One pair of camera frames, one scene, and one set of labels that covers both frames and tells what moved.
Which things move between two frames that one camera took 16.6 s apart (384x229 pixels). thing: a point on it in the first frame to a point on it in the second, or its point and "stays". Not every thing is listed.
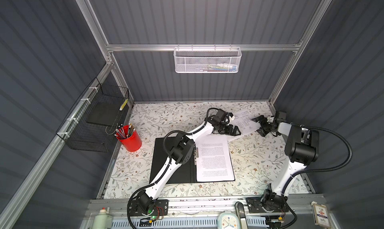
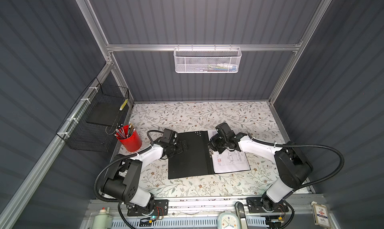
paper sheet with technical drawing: [242, 120] to [228, 160]
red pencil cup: [129, 137] stays
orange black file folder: [184, 174] to [197, 161]
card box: [320, 214] stays
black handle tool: [240, 210] stays
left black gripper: [228, 132] to [180, 149]
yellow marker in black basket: [124, 104] stays
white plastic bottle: [103, 220] stays
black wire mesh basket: [92, 125] stays
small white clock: [227, 220] stays
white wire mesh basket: [207, 60] stays
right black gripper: [265, 120] to [211, 142]
